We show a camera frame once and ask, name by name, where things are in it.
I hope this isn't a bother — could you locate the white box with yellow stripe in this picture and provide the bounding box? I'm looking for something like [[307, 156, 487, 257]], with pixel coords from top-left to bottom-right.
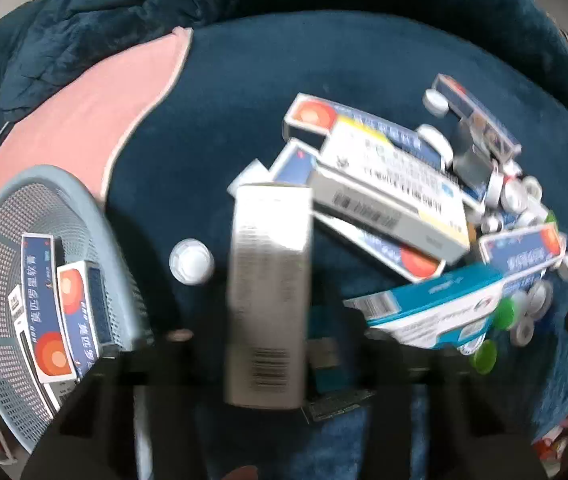
[[309, 115, 472, 266]]

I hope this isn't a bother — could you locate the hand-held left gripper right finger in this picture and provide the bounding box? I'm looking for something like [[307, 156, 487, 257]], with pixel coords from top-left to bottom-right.
[[308, 305, 550, 480]]

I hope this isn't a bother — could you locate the teal and white box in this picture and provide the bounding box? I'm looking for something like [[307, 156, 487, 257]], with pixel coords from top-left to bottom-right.
[[344, 262, 507, 356]]

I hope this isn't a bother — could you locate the grey medicine box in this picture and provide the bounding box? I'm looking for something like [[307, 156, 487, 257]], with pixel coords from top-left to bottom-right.
[[224, 183, 313, 411]]

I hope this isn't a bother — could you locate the small silver box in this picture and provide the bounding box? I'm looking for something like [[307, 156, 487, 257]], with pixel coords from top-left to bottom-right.
[[451, 117, 500, 188]]

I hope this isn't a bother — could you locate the white box with blue stripe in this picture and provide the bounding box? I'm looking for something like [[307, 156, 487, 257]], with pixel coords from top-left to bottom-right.
[[434, 74, 522, 161]]

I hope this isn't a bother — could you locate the dark blue plush blanket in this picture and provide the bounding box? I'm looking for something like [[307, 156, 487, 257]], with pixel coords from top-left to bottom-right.
[[104, 10, 568, 480]]

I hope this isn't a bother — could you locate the dark blue crumpled quilt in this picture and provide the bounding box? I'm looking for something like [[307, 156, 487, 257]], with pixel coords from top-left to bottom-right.
[[0, 0, 568, 126]]

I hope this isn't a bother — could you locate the pile of plastic caps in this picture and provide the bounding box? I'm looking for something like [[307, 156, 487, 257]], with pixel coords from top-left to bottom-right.
[[423, 87, 568, 376]]

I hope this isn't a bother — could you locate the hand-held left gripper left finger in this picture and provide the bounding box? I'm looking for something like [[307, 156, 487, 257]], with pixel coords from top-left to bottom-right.
[[18, 330, 229, 480]]

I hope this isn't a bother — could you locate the white bottle cap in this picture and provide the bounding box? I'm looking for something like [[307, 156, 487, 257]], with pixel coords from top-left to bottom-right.
[[169, 238, 215, 286]]

